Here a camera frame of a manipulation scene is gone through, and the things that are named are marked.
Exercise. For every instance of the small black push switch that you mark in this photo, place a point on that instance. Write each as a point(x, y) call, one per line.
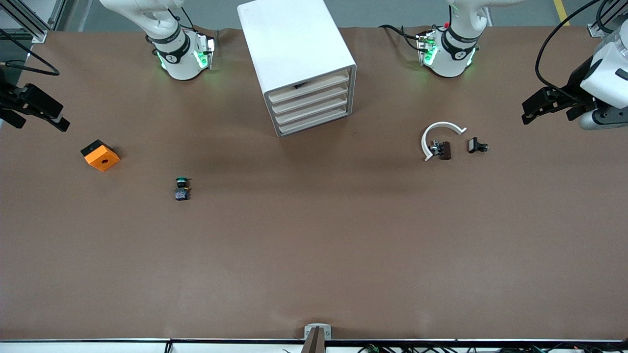
point(473, 145)

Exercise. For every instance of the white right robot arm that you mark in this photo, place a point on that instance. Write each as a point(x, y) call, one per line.
point(176, 54)

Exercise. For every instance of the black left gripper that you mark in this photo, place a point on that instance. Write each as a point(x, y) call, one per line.
point(578, 84)

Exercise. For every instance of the green push button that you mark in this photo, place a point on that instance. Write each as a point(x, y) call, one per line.
point(182, 193)

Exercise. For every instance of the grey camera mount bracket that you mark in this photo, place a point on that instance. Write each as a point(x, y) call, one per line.
point(317, 338)

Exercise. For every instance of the small black drawer tab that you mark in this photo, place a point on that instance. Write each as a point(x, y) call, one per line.
point(300, 86)

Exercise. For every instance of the orange block with black side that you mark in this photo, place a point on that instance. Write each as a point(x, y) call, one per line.
point(102, 159)

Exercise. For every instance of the white semicircular bracket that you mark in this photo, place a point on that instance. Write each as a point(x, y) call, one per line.
point(441, 125)

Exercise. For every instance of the aluminium frame profile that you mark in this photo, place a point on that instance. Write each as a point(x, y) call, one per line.
point(594, 30)
point(37, 35)

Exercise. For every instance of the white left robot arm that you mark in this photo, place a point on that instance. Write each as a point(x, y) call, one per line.
point(454, 49)

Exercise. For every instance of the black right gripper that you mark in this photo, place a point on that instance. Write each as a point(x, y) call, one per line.
point(10, 98)

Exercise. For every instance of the brown switch with metal terminals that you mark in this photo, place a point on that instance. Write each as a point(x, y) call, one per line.
point(445, 150)

